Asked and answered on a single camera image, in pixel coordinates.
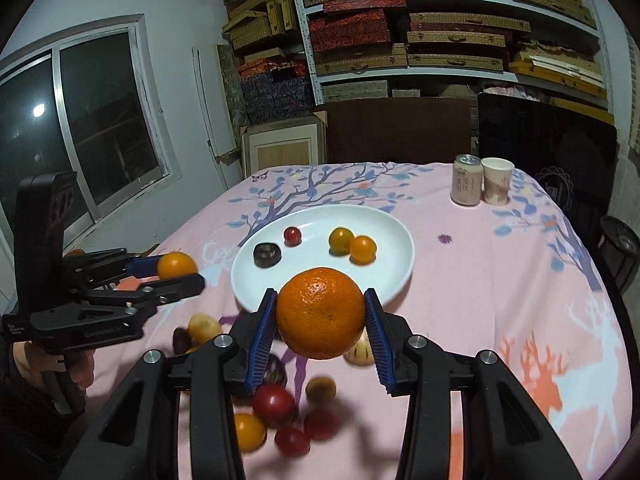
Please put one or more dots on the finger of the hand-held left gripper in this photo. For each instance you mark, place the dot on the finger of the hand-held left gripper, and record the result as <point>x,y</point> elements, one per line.
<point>175,287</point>
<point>142,266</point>

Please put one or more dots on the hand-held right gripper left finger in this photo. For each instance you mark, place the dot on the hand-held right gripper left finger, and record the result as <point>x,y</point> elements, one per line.
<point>260,345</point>

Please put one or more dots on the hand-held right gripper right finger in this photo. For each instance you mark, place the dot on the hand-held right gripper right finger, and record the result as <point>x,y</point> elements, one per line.
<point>378,345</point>

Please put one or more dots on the striped yellow pepino melon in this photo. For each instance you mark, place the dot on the striped yellow pepino melon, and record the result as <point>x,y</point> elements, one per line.
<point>361,353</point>

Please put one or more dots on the small orange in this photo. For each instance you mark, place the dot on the small orange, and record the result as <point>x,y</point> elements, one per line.
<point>176,264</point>

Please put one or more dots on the yellow round fruit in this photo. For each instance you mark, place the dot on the yellow round fruit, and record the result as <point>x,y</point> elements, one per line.
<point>204,327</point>

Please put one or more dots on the large red tomato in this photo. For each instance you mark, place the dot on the large red tomato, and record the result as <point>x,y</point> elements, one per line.
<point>272,402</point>

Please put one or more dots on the large orange mandarin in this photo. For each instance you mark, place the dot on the large orange mandarin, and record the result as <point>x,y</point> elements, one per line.
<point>320,312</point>

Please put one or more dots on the yellow-orange tomato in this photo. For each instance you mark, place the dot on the yellow-orange tomato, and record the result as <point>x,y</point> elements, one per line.
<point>249,432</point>
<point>340,239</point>

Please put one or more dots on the white oval plate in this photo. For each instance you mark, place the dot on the white oval plate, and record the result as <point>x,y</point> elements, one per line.
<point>310,222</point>

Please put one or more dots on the person's left forearm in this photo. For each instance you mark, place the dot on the person's left forearm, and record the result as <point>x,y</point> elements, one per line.
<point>25,435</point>

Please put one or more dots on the person's left hand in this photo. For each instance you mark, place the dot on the person's left hand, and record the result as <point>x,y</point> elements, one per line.
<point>82,372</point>

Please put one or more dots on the dark purple fruit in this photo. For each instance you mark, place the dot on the dark purple fruit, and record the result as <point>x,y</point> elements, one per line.
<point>180,340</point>
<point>276,372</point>
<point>266,254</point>

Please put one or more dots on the yellow-brown round fruit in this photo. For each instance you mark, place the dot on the yellow-brown round fruit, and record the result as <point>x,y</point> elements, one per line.
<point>320,390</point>

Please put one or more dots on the orange tomato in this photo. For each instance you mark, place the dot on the orange tomato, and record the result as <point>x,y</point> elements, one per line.
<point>363,250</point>

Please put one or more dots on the pink printed tablecloth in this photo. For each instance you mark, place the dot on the pink printed tablecloth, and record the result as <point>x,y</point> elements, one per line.
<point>475,285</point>

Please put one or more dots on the small red cherry tomato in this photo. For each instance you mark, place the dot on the small red cherry tomato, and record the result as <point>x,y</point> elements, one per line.
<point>292,235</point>

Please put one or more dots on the sliding glass window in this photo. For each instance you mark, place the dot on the sliding glass window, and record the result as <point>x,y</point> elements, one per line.
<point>100,110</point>

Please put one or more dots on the open cardboard box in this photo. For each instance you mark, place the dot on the open cardboard box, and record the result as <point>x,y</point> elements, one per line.
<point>282,145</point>

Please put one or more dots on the pink beverage can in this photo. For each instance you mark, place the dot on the pink beverage can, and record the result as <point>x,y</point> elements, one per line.
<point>466,182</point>

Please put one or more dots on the printed paper cup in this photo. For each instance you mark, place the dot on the printed paper cup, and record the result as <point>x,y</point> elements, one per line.
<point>497,182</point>

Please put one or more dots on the grey marbled slab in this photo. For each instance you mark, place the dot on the grey marbled slab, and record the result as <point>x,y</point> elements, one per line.
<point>231,85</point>

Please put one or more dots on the brown wooden board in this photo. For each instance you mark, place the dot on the brown wooden board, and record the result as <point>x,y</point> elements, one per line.
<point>395,130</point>

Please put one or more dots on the stack of blue patterned boxes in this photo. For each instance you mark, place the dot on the stack of blue patterned boxes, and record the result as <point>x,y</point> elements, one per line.
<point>275,92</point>

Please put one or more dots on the black chair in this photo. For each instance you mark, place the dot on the black chair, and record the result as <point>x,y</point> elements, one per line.
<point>545,150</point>

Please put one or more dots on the black round fan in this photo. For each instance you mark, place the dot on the black round fan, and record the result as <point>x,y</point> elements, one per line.
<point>620,250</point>

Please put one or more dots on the pile of tan woven boxes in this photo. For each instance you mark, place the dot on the pile of tan woven boxes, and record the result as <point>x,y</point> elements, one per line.
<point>260,15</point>

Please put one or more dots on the stack of red patterned boxes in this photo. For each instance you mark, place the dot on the stack of red patterned boxes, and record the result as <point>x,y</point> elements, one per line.
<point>350,27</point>

